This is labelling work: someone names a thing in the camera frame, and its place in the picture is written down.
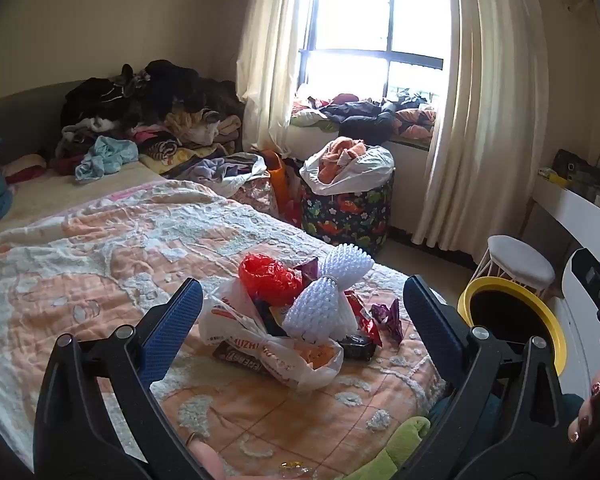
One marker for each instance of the white plastic liner bag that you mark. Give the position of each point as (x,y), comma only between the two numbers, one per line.
(370,165)

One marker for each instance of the white printed plastic bag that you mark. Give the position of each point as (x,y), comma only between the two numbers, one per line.
(280,360)

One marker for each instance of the orange white tufted blanket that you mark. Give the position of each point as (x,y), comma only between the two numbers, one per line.
(105,260)

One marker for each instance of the lavender garment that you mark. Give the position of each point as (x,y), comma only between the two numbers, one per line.
(215,167)

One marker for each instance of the pile of dark clothes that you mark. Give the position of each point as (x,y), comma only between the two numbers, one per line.
(145,95)

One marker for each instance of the pink red cloth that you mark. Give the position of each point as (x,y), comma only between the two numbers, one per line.
(25,167)

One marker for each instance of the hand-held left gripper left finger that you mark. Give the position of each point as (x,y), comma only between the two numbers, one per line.
(172,325)

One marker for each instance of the yellow box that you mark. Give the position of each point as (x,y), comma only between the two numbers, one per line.
(552,177)

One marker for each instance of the person's left hand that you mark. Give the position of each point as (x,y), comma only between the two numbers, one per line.
(210,465)

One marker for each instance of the black snack wrapper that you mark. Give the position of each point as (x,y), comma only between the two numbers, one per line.
(357,346)

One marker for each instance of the dark bag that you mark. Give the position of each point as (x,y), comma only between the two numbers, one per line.
(580,172)

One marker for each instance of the orange towel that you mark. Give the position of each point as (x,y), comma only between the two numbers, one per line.
(340,157)

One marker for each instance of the dinosaur print laundry basket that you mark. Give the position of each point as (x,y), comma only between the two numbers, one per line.
(350,215)

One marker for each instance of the light blue garment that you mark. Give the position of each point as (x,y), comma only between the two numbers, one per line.
(107,155)

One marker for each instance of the pink floral bag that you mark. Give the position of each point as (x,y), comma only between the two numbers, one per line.
(252,195)

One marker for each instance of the green garment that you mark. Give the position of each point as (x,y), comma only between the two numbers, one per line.
(405,440)

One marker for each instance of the person's right hand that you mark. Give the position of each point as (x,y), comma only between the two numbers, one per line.
(597,395)

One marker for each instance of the clothes on window sill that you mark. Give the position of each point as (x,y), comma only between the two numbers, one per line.
(365,115)

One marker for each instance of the dark framed window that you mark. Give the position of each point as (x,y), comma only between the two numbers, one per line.
(390,25)

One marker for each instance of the yellow-rimmed black trash bin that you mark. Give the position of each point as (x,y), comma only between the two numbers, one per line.
(505,310)

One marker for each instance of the red plastic bag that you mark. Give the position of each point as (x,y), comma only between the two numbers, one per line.
(265,275)

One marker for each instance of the red snack wrapper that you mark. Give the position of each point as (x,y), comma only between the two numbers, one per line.
(362,317)

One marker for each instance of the crinkled clear candy wrapper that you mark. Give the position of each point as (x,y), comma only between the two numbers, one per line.
(300,472)

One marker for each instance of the purple snack wrapper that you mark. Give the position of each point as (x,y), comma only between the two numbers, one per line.
(387,317)

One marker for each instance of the wide cream curtain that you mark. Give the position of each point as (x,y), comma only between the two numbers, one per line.
(480,135)

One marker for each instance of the dark brown snack wrapper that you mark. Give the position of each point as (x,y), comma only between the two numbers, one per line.
(307,270)

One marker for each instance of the white rounded panel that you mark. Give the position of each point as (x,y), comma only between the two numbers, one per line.
(570,320)

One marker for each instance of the orange bag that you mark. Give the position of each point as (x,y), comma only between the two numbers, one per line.
(277,180)

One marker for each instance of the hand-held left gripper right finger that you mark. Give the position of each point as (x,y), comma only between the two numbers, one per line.
(430,330)

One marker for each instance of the narrow cream curtain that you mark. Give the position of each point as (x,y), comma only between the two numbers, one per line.
(270,60)

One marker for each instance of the white desk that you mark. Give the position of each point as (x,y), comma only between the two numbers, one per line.
(575,205)

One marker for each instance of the brown chocolate bar wrapper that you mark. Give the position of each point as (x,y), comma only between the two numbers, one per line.
(235,356)

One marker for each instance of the white foam fruit net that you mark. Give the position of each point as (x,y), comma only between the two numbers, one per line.
(315,305)

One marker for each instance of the white round stool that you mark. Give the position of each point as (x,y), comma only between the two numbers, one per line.
(520,257)

